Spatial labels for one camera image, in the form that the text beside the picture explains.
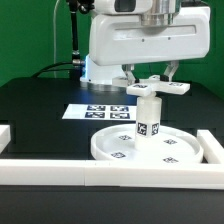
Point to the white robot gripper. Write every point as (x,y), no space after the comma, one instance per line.
(119,40)

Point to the white cross-shaped table base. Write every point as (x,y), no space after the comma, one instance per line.
(146,87)

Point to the white round table top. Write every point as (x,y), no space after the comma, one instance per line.
(168,146)

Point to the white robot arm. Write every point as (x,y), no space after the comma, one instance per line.
(162,13)

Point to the white fiducial marker sheet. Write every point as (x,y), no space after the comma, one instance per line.
(100,112)

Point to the white right fence block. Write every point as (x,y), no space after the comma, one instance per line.
(213,151)

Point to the white fence block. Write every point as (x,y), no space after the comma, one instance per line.
(213,151)
(5,137)

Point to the white left fence block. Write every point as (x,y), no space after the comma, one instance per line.
(5,137)

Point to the white front fence bar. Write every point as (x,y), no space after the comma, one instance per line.
(105,173)

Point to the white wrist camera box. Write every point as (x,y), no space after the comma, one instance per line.
(114,7)

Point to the black camera stand pole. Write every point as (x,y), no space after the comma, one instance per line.
(84,7)

